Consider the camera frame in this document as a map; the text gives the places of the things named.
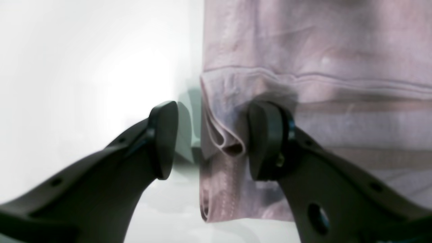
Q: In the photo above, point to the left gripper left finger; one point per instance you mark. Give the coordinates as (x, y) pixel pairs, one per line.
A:
(93, 200)

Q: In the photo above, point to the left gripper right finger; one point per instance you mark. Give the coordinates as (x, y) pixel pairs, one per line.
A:
(332, 200)

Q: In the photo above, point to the mauve pink T-shirt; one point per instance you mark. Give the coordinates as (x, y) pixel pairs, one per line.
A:
(356, 75)

